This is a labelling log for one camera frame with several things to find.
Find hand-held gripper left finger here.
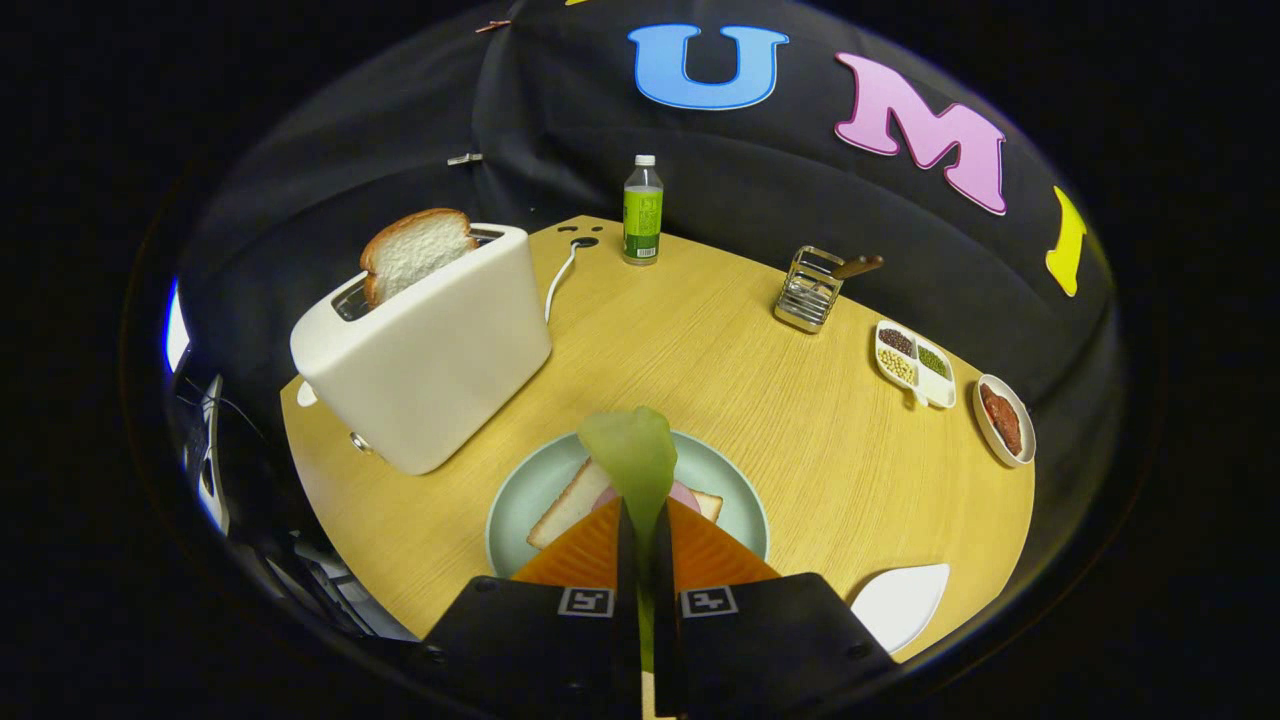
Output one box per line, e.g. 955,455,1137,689
418,495,644,720

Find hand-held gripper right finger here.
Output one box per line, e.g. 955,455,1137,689
650,495,898,720

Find green lettuce leaf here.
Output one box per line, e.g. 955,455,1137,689
578,406,678,673

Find toasted bread slice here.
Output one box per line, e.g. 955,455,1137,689
360,208,479,308

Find pink ham slice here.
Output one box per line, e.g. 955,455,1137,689
593,480,702,516

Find white bread slice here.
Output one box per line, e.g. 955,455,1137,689
527,457,724,550

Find pale green round plate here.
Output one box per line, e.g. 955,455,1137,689
486,430,770,579

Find white leaf-shaped plate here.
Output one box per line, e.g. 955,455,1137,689
850,563,951,654

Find white toaster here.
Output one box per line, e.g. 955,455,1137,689
290,223,553,476

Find white divided bean dish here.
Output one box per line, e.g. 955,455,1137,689
875,320,957,410

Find white round plate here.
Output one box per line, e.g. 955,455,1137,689
973,374,1037,468

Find red meat slices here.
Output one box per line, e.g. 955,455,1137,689
980,384,1023,457

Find green label plastic bottle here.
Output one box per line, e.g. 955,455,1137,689
622,154,665,266

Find white plastic device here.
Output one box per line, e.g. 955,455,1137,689
197,374,231,536

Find lit computer monitor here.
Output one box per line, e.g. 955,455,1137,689
163,278,193,374

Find black backdrop cloth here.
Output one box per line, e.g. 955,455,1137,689
130,0,1121,561

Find white power cable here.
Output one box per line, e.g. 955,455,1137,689
544,237,599,323

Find metal wire utensil holder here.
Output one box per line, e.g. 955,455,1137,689
773,246,846,334

